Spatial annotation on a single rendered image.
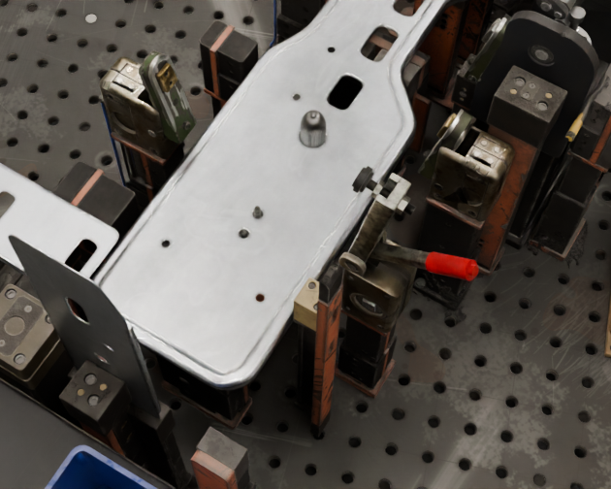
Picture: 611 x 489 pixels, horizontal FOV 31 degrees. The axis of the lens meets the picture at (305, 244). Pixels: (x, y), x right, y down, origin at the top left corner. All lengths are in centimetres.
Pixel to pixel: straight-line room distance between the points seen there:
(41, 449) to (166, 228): 30
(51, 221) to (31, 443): 28
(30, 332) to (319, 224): 35
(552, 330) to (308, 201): 46
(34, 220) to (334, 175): 36
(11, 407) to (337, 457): 49
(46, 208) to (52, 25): 58
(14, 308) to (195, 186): 26
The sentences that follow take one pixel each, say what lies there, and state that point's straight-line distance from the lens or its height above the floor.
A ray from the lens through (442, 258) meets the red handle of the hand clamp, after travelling 115.
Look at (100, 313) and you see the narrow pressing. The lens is 99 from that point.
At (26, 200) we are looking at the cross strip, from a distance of 136.
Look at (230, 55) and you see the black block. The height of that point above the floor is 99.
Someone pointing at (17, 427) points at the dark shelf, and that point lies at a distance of 122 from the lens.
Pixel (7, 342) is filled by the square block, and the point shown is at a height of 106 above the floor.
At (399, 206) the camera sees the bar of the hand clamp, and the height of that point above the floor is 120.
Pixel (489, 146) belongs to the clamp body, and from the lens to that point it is 130.
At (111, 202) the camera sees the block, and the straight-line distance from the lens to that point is 136.
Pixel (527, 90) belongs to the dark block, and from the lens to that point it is 129.
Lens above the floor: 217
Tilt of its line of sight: 64 degrees down
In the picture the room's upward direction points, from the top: 1 degrees clockwise
